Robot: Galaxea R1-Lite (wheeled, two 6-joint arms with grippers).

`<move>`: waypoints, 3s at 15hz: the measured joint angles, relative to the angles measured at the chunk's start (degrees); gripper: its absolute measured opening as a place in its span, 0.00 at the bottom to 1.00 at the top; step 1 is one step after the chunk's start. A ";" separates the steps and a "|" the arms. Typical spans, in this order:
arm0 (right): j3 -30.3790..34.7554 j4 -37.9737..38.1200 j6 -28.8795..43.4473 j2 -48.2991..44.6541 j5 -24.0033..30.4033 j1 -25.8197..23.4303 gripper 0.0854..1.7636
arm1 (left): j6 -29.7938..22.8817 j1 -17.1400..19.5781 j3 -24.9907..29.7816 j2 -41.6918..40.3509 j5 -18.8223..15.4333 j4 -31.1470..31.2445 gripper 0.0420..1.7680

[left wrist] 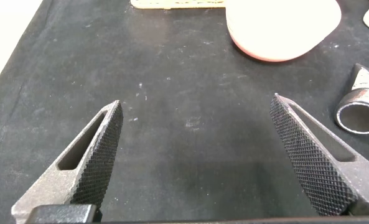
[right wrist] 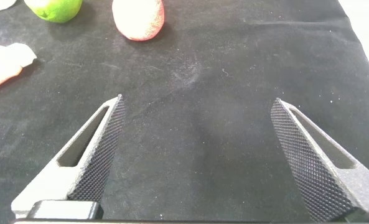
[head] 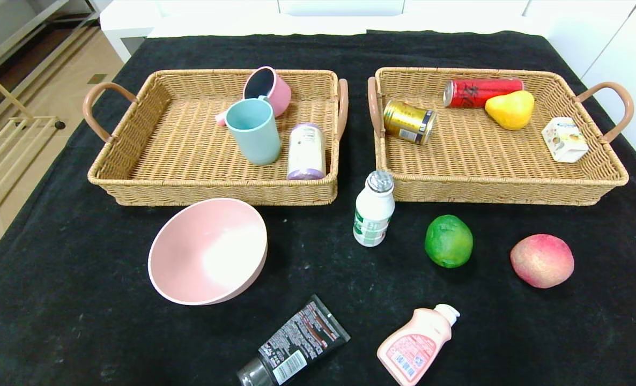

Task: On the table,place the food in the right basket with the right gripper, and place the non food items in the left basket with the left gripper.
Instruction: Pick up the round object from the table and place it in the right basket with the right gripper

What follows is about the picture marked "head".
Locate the white milk drink bottle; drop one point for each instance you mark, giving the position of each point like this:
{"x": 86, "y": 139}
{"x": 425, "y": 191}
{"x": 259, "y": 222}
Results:
{"x": 374, "y": 214}

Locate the green lime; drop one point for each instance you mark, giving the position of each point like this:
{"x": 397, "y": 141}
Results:
{"x": 449, "y": 241}

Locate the pink lotion bottle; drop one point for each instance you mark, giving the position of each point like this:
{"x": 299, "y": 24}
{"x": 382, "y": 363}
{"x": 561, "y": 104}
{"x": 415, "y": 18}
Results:
{"x": 414, "y": 346}

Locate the red peach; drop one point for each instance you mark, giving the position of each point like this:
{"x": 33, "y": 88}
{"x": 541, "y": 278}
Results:
{"x": 542, "y": 261}

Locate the white bottle with purple base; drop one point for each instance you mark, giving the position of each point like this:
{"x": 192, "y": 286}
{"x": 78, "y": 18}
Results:
{"x": 306, "y": 153}

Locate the black tablecloth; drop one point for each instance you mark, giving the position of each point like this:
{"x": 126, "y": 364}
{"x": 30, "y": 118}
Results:
{"x": 318, "y": 257}

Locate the teal plastic cup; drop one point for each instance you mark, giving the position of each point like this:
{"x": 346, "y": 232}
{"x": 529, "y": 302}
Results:
{"x": 256, "y": 139}

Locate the pink mug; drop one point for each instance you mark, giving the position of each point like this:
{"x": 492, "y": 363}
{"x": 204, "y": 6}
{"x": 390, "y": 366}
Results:
{"x": 280, "y": 94}

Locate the gold drink can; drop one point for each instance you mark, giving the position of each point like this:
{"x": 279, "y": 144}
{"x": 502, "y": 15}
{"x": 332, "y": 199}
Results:
{"x": 404, "y": 120}

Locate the pink bowl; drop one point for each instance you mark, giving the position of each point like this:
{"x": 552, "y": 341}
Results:
{"x": 205, "y": 252}

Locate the black cosmetic tube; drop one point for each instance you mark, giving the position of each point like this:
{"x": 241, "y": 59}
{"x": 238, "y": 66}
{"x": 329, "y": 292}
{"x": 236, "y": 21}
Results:
{"x": 296, "y": 340}

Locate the red soda can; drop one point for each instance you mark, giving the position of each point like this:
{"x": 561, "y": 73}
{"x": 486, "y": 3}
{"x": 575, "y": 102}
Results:
{"x": 473, "y": 92}

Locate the white table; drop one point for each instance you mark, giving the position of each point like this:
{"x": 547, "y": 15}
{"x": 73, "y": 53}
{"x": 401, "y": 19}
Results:
{"x": 243, "y": 19}

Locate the yellow pear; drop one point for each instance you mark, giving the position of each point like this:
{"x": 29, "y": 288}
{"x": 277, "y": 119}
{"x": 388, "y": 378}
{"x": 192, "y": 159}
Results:
{"x": 511, "y": 112}

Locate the small floor socket cover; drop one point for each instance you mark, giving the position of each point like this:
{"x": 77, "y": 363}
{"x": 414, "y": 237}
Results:
{"x": 97, "y": 79}

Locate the small white carton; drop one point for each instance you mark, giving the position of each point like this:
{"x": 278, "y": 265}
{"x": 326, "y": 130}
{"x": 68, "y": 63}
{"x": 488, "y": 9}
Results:
{"x": 564, "y": 142}

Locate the gray metal shelf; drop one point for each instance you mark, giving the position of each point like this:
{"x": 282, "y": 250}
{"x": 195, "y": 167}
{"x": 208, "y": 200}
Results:
{"x": 28, "y": 21}

